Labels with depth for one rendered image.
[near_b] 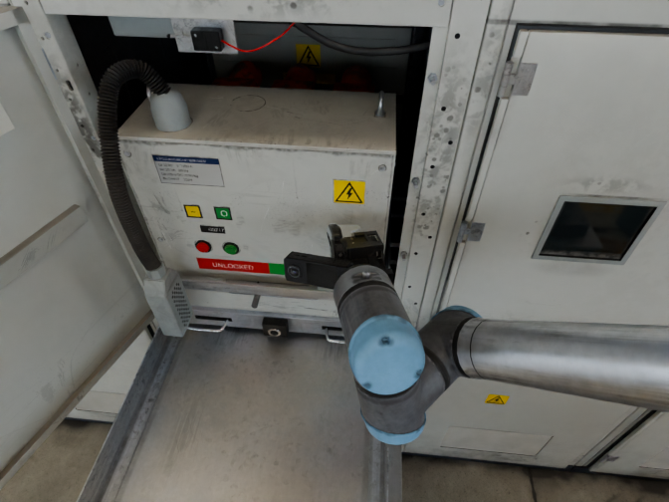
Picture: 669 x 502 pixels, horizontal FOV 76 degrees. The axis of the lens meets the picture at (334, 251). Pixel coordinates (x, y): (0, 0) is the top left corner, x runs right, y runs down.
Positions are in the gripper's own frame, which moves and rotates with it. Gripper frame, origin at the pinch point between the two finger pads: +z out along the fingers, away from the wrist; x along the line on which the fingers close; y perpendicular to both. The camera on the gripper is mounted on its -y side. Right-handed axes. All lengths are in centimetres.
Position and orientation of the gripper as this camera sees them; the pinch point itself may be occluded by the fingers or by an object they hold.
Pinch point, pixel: (329, 230)
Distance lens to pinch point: 82.6
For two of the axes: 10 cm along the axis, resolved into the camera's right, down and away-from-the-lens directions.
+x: -0.4, -8.6, -5.0
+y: 9.9, -1.2, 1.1
